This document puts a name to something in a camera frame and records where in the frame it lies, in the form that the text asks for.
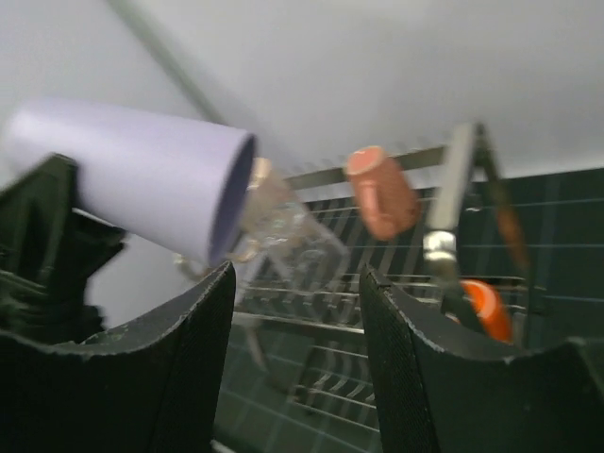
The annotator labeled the black grid mat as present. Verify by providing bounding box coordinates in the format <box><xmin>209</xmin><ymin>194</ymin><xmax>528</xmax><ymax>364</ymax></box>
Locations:
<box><xmin>215</xmin><ymin>170</ymin><xmax>603</xmax><ymax>452</ymax></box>

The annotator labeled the clear faceted glass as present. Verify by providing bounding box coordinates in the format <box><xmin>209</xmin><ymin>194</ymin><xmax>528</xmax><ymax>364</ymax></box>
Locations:
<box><xmin>229</xmin><ymin>158</ymin><xmax>350</xmax><ymax>294</ymax></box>

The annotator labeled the orange mug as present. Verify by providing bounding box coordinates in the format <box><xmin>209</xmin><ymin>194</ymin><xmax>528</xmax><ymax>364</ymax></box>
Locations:
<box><xmin>461</xmin><ymin>279</ymin><xmax>512</xmax><ymax>343</ymax></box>

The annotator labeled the left aluminium frame post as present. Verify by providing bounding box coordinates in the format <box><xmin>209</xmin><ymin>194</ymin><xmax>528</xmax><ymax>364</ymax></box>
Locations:
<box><xmin>106</xmin><ymin>0</ymin><xmax>228</xmax><ymax>125</ymax></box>

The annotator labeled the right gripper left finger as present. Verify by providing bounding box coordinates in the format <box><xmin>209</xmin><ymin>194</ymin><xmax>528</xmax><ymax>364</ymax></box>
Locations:
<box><xmin>1</xmin><ymin>263</ymin><xmax>236</xmax><ymax>452</ymax></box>

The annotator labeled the lavender plastic cup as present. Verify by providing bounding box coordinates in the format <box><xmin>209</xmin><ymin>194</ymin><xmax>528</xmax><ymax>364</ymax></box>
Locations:
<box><xmin>1</xmin><ymin>98</ymin><xmax>256</xmax><ymax>266</ymax></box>

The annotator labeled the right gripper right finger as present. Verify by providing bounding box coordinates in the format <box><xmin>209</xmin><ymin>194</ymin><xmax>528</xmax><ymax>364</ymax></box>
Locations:
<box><xmin>360</xmin><ymin>267</ymin><xmax>603</xmax><ymax>452</ymax></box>

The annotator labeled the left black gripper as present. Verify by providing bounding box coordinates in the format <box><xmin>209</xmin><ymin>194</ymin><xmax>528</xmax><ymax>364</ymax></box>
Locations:
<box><xmin>1</xmin><ymin>154</ymin><xmax>126</xmax><ymax>343</ymax></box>

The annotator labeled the steel two-tier dish rack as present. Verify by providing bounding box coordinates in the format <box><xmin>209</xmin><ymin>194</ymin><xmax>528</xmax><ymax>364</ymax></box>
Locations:
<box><xmin>174</xmin><ymin>122</ymin><xmax>548</xmax><ymax>453</ymax></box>

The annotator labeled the salmon pink patterned cup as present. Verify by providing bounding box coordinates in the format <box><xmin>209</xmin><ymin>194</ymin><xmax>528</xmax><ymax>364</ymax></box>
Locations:
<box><xmin>344</xmin><ymin>146</ymin><xmax>421</xmax><ymax>241</ymax></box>

